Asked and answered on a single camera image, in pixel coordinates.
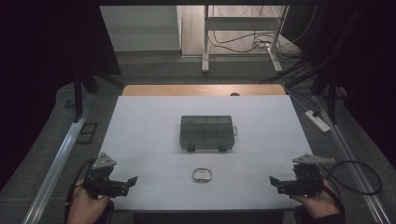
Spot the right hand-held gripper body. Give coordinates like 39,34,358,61
279,153,336,198

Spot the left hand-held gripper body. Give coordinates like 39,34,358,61
82,152,129,199

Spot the dark clear plastic compartment box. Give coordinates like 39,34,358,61
179,115,238,153

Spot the person's right hand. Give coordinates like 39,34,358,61
290,188,344,220

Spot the person's left hand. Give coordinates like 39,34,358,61
66,179,110,224

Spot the black floor plate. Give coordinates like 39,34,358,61
76,122,98,145

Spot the white power strip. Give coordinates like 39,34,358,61
304,109,332,134

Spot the black metal stand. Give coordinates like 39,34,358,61
284,59,341,125
73,71,125,124

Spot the wooden table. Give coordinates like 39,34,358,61
121,83,287,97

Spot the black curtain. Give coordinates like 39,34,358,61
281,0,396,171
0,0,122,190

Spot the left hand-held gripper cable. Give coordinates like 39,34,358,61
64,158,94,224

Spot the hand-held gripper cable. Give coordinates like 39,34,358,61
320,160,383,206
64,158,94,224

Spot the aluminium rail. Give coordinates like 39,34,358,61
312,94,393,224
21,92,94,224

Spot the right hand-held gripper cable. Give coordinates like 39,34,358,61
320,160,383,206

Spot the white power strip cable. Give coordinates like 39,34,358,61
282,84,308,114

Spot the tangle of black floor cables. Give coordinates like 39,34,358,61
207,29,302,61

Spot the white desk frame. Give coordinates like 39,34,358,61
201,5,289,74

